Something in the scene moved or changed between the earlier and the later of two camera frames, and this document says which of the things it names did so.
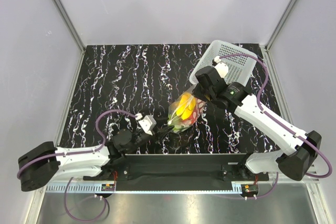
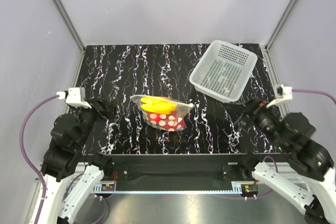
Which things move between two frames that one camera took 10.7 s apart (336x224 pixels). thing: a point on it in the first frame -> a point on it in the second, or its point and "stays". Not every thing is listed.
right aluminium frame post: [270, 62] stays
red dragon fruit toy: [198, 108] -> [166, 121]
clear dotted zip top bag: [185, 110] -> [163, 113]
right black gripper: [197, 93] -> [252, 108]
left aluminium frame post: [66, 19] stays
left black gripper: [160, 133] -> [109, 106]
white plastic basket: [240, 70] stays
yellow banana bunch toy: [186, 106] -> [158, 105]
